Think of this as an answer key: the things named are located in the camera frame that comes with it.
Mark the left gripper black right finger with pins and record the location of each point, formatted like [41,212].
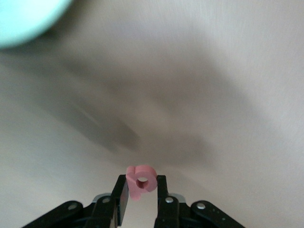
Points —
[168,213]

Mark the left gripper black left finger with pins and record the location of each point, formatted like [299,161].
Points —
[104,213]

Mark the pink letter p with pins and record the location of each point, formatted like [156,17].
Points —
[133,187]

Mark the brown table cover sheet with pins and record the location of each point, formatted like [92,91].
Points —
[213,71]

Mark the light green plate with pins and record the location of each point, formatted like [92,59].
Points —
[23,19]

